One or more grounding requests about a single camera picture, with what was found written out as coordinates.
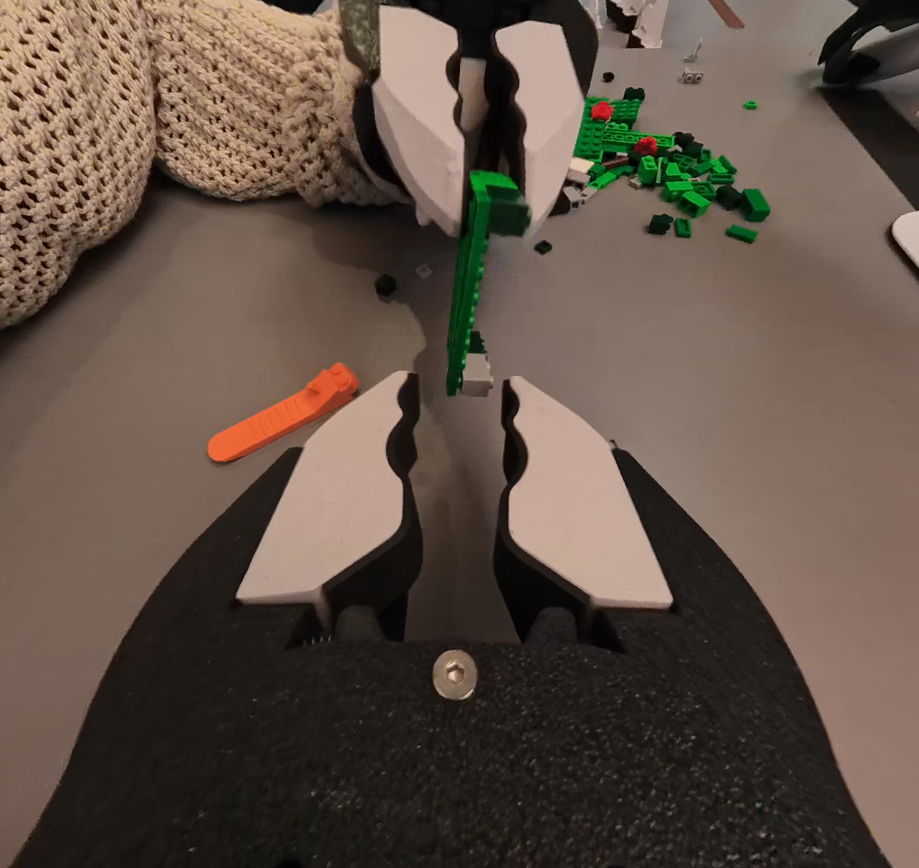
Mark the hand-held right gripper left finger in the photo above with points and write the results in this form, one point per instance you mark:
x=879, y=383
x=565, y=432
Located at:
x=337, y=509

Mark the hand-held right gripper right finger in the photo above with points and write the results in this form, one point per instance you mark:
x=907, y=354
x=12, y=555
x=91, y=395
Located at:
x=581, y=516

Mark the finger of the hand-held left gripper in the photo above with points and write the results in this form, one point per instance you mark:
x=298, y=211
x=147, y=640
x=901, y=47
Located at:
x=416, y=107
x=549, y=107

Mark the pile of green lego bricks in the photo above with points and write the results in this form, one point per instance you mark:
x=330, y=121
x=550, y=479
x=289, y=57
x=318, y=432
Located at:
x=689, y=186

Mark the green lego assembly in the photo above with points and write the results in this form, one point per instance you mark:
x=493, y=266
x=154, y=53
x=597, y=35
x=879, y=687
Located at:
x=467, y=293

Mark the person's left forearm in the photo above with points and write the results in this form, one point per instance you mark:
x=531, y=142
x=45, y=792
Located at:
x=143, y=92

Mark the thin grey lego piece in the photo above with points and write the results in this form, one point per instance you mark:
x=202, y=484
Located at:
x=694, y=51

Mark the dark green lego brick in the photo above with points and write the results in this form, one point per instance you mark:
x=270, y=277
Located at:
x=385, y=286

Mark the green patterned wrist band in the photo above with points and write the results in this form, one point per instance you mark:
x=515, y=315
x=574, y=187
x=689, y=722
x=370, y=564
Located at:
x=359, y=28

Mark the orange brick separator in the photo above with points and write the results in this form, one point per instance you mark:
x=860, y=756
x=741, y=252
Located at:
x=273, y=423

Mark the black and white device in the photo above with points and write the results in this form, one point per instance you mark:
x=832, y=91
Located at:
x=861, y=28

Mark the white book stand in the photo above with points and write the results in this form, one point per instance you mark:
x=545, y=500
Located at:
x=908, y=240

